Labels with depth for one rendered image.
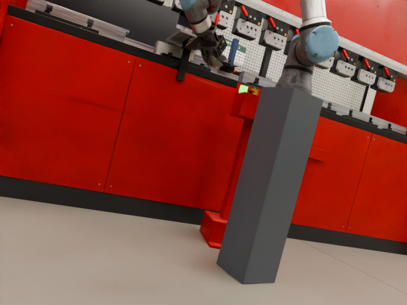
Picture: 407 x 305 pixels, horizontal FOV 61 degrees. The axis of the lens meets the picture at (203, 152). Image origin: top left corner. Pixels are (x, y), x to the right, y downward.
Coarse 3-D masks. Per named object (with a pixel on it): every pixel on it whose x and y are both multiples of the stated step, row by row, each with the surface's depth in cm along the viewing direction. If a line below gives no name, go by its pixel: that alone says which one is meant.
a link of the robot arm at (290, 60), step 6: (294, 36) 140; (294, 42) 138; (294, 48) 135; (288, 54) 141; (294, 54) 135; (288, 60) 140; (294, 60) 137; (300, 66) 136; (306, 66) 136; (312, 66) 138
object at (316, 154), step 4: (312, 148) 224; (316, 148) 226; (312, 152) 225; (316, 152) 226; (320, 152) 227; (324, 152) 228; (308, 156) 224; (312, 156) 225; (316, 156) 226; (320, 156) 228; (324, 156) 229; (324, 160) 229
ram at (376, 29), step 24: (240, 0) 207; (264, 0) 212; (288, 0) 218; (336, 0) 231; (360, 0) 238; (384, 0) 246; (336, 24) 234; (360, 24) 241; (384, 24) 248; (384, 48) 251
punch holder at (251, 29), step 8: (248, 8) 210; (240, 16) 208; (248, 16) 210; (256, 16) 212; (240, 24) 208; (248, 24) 210; (256, 24) 213; (232, 32) 215; (240, 32) 209; (248, 32) 212; (256, 32) 213; (248, 40) 220
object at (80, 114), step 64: (0, 64) 158; (64, 64) 167; (128, 64) 178; (0, 128) 161; (64, 128) 171; (128, 128) 183; (192, 128) 195; (320, 128) 227; (0, 192) 165; (64, 192) 176; (128, 192) 187; (192, 192) 200; (320, 192) 234; (384, 192) 256
